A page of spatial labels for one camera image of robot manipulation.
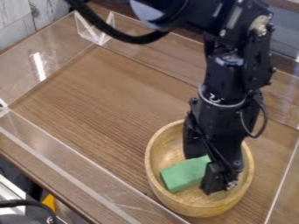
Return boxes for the black cable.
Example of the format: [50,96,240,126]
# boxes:
[0,199,56,217]

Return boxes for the clear acrylic enclosure walls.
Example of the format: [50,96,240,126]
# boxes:
[0,15,299,224]

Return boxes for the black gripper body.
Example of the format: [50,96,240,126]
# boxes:
[182,93,267,173]

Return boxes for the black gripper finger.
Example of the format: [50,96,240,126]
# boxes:
[200,162,239,195]
[183,116,207,159]

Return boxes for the yellow and black device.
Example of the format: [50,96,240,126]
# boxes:
[24,193,82,224]

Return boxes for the green rectangular block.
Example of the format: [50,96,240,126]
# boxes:
[160,156,211,193]

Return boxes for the clear acrylic corner bracket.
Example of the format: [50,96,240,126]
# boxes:
[75,12,112,46]

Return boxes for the brown wooden bowl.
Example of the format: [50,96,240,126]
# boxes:
[144,120,255,218]

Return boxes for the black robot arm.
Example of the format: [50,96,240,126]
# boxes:
[64,0,276,194]

